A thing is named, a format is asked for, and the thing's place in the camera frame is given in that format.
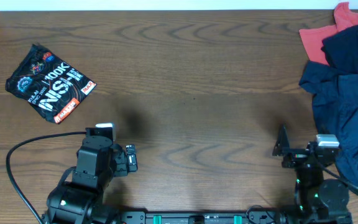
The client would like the black orange patterned jersey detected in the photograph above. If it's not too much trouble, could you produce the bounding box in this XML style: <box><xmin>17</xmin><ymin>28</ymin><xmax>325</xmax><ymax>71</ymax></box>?
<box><xmin>5</xmin><ymin>44</ymin><xmax>97</xmax><ymax>124</ymax></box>

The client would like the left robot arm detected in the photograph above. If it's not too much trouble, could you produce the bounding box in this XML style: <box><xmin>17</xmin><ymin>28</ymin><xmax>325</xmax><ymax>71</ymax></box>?
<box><xmin>42</xmin><ymin>136</ymin><xmax>138</xmax><ymax>224</ymax></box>

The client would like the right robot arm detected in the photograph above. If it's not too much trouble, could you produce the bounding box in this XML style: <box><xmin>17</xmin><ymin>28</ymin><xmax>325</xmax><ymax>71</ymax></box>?
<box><xmin>272</xmin><ymin>125</ymin><xmax>353</xmax><ymax>224</ymax></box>

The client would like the navy blue garment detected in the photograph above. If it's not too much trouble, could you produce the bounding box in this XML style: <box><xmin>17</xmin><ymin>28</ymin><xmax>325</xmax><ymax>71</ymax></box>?
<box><xmin>299</xmin><ymin>25</ymin><xmax>358</xmax><ymax>195</ymax></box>

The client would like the red garment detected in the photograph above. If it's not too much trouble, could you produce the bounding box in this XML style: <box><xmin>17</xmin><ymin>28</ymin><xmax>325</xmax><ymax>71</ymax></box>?
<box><xmin>299</xmin><ymin>2</ymin><xmax>358</xmax><ymax>65</ymax></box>

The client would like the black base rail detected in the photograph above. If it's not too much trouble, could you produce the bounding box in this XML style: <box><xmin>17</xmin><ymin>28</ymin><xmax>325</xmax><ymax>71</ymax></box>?
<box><xmin>112</xmin><ymin>209</ymin><xmax>353</xmax><ymax>224</ymax></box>

